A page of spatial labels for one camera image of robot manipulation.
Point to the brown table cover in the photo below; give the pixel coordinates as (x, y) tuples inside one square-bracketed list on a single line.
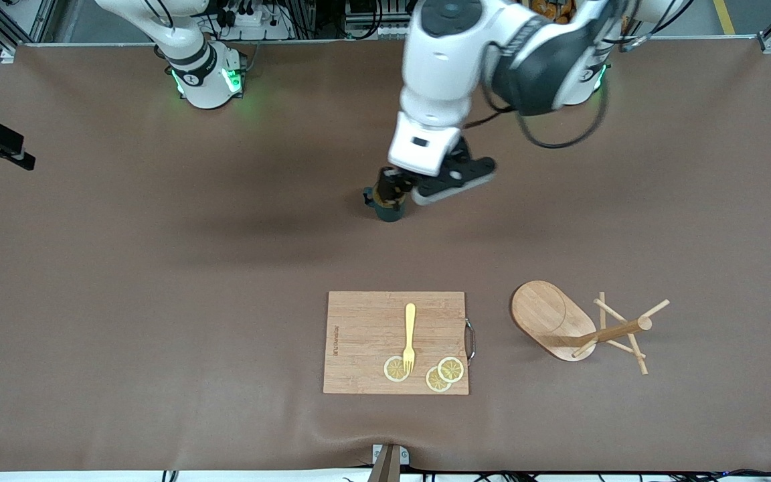
[(225, 234)]

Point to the orange snack bag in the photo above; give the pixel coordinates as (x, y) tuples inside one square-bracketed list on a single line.
[(549, 5)]

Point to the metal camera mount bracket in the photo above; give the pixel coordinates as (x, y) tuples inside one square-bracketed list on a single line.
[(389, 465)]

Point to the bamboo cutting board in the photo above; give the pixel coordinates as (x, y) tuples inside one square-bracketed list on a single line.
[(365, 335)]

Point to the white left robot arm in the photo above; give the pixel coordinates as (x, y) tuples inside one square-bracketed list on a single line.
[(452, 60)]

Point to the lemon slice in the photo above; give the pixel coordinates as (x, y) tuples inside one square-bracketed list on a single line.
[(436, 381), (451, 369), (393, 371)]

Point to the wooden mug rack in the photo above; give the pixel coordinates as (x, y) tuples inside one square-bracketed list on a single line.
[(546, 314)]

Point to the white power strip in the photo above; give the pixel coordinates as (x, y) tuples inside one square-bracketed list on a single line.
[(251, 23)]

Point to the yellow plastic fork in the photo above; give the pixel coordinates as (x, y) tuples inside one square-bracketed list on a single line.
[(410, 328)]

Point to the dark green cup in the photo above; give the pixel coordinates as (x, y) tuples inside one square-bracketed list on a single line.
[(389, 213)]

